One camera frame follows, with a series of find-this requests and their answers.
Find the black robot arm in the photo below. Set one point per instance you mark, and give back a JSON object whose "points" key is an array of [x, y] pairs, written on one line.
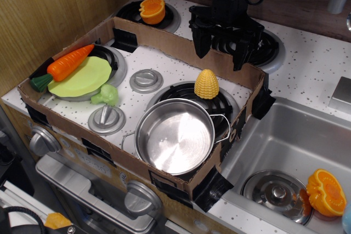
{"points": [[226, 20]]}

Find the orange toy pepper half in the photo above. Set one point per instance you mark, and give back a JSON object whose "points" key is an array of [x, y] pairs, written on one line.
{"points": [[152, 12]]}

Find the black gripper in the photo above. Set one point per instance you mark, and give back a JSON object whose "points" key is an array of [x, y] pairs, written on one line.
{"points": [[205, 22]]}

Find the front right burner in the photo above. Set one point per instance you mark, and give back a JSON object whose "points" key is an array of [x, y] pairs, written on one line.
{"points": [[223, 107]]}

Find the steel pot lid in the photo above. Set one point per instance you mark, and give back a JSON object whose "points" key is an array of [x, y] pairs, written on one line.
{"points": [[280, 192]]}

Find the silver stove knob lower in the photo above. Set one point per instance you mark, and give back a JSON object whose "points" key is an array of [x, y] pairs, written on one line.
{"points": [[106, 120]]}

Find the orange toy pepper in sink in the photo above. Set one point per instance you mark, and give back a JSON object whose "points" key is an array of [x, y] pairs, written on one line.
{"points": [[326, 194]]}

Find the orange toy bottom left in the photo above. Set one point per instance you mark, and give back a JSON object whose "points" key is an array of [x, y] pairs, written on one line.
{"points": [[56, 221]]}

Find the green toy broccoli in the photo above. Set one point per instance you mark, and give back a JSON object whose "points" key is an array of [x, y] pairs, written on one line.
{"points": [[108, 94]]}

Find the orange toy carrot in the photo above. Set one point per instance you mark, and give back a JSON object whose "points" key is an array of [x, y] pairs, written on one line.
{"points": [[60, 69]]}

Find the silver oven knob left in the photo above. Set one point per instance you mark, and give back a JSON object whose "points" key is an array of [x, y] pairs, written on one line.
{"points": [[42, 142]]}

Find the silver stove knob upper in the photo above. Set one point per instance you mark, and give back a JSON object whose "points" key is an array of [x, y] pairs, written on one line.
{"points": [[146, 81]]}

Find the silver faucet base block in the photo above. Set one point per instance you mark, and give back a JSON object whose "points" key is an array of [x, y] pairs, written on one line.
{"points": [[340, 99]]}

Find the front left burner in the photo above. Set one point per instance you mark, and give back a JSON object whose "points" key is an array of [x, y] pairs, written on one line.
{"points": [[117, 63]]}

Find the light green plate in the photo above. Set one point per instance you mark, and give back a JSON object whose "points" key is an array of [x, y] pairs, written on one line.
{"points": [[87, 78]]}

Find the burner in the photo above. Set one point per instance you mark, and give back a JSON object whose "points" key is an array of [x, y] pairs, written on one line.
{"points": [[269, 55], [170, 23], [223, 107], [117, 63]]}

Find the back left burner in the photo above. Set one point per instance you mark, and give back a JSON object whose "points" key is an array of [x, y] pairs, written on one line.
{"points": [[170, 23]]}

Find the steel pot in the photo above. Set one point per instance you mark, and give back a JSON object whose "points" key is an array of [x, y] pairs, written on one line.
{"points": [[175, 136]]}

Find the silver oven knob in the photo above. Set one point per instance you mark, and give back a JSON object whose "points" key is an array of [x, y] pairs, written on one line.
{"points": [[42, 142], [141, 200]]}

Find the silver stove knob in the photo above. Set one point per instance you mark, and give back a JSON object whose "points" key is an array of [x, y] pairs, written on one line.
{"points": [[146, 81], [106, 120]]}

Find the oven door handle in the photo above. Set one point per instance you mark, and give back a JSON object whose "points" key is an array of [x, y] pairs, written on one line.
{"points": [[96, 196]]}

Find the yellow toy corn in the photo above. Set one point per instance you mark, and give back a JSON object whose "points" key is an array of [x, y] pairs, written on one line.
{"points": [[206, 85]]}

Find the back right burner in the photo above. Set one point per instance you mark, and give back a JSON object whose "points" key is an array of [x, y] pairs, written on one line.
{"points": [[269, 55]]}

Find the silver oven knob right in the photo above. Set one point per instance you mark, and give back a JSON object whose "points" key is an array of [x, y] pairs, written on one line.
{"points": [[141, 200]]}

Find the metal sink basin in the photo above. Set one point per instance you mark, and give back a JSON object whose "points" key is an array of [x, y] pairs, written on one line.
{"points": [[290, 138]]}

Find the cardboard fence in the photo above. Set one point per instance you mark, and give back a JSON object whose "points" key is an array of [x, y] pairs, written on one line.
{"points": [[163, 50]]}

